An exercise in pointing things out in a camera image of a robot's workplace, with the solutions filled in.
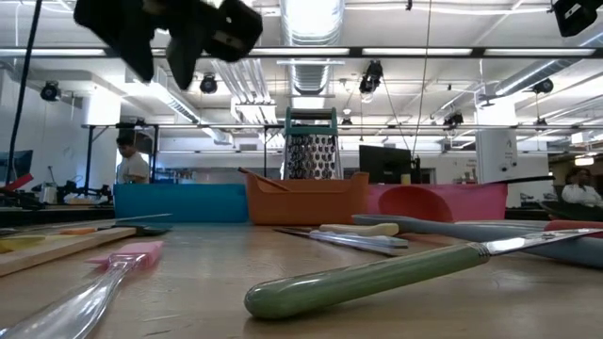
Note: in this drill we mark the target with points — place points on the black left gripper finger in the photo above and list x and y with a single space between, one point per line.
184 59
122 28

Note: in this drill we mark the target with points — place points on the black overhead frame beam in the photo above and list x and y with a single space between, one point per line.
355 52

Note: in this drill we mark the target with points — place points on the silver ventilation duct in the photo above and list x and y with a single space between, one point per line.
311 28

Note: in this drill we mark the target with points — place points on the black computer monitor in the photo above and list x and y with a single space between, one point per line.
384 165

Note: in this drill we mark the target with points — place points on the black ceiling spotlight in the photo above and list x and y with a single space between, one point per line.
49 92
208 84
543 85
453 120

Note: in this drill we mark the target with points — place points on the red spoon steel shaft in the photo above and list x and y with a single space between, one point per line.
414 205

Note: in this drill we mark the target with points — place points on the person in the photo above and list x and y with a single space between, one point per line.
581 193
133 167

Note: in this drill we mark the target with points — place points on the pink plastic bin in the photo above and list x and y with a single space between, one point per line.
476 202

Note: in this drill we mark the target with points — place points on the red background object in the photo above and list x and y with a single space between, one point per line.
16 182

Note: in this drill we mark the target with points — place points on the blue wall screen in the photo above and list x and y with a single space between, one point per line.
16 165

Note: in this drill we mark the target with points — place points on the black background robot arms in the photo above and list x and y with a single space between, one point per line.
70 190

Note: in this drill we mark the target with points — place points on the white pillar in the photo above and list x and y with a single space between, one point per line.
497 150

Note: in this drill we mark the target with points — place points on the blue plastic bin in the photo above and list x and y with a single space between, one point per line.
179 202

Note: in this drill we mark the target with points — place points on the orange plastic bin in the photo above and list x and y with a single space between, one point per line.
306 202

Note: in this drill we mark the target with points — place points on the blue-grey silicone spoon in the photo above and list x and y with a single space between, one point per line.
471 233

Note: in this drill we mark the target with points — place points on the yellow cup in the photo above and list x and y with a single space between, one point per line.
405 179

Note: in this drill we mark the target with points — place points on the teal metal box grater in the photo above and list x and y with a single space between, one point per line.
311 155

